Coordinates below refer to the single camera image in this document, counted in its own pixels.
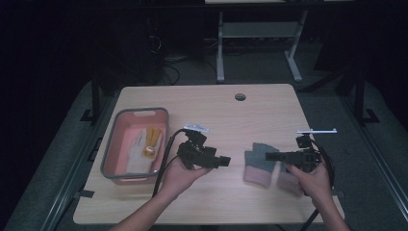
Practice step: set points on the pink basin with grey rim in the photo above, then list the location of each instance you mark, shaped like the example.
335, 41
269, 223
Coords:
118, 150

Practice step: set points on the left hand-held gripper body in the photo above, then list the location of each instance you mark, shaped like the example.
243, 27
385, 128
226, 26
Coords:
195, 155

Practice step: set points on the white metal desk frame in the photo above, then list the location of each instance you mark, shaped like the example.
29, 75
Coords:
220, 48

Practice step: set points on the person's right hand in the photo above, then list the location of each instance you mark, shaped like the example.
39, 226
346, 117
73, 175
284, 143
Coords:
316, 184

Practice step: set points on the black metal stand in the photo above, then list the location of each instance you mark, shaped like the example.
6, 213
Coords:
360, 96
95, 96

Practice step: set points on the beige glove with orange animal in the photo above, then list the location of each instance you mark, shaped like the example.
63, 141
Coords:
153, 136

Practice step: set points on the person's left hand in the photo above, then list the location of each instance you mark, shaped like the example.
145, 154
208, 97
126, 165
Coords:
178, 179

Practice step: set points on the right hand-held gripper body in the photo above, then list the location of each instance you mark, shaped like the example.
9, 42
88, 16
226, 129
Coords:
306, 159

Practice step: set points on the grey glove with pink cuff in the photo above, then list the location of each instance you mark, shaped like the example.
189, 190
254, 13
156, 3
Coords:
256, 160
287, 181

